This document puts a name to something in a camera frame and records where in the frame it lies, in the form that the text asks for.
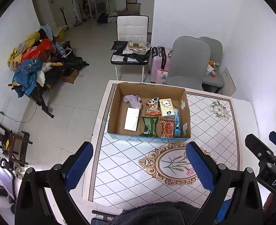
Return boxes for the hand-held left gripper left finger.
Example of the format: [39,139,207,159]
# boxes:
[14,141,94,225]

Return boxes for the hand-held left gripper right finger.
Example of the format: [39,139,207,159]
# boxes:
[186,141,263,225]

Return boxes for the blue tube packet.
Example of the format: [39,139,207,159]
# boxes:
[174,108,182,137]

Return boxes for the red snack packet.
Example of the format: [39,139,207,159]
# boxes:
[159,118,176,138]

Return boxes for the green snack packet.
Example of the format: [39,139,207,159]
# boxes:
[139,116,159,137]

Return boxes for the yellow tissue pack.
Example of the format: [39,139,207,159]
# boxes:
[159,98,176,119]

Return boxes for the white packet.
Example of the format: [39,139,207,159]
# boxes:
[124,107,140,132]

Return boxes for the orange snack packet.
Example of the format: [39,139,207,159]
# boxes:
[145,107,161,116]

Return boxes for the panda print snack packet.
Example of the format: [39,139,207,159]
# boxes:
[145,97,159,109]

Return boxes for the purple socks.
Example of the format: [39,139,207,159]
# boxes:
[123,95,143,110]

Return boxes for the blue seat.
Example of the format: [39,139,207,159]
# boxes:
[215,199,232,221]

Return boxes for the black folding stand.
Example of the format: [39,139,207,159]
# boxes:
[8,82,55,119]

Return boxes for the dark shoe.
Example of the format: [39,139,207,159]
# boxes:
[7,194,17,215]

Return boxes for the dark wooden chair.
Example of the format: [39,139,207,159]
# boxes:
[0,112,33,167]

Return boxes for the yellow white pack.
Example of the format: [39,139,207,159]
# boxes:
[205,64,215,77]

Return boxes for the small brown cardboard box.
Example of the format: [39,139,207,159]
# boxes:
[62,69,80,84]

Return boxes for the small grey chair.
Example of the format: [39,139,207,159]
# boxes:
[199,37,225,94]

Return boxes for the black duffel bag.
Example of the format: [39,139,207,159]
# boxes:
[51,56,90,72]

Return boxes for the large grey chair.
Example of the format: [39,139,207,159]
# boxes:
[166,36,211,91]

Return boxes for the pink suitcase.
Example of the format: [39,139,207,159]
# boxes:
[149,46,172,85]

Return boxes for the pile of colourful clothes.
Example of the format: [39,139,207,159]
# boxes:
[7,24,66,99]

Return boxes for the flat black bag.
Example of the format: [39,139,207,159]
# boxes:
[110,40,128,51]

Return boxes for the yellow bag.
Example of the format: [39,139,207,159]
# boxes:
[55,27,69,41]

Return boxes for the stack of papers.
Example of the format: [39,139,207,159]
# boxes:
[123,41,151,52]

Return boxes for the white padded chair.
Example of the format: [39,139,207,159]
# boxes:
[110,15,151,81]

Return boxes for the white cabinet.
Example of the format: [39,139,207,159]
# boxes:
[140,0,155,34]

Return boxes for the black strap bag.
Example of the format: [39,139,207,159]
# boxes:
[121,50,151,65]

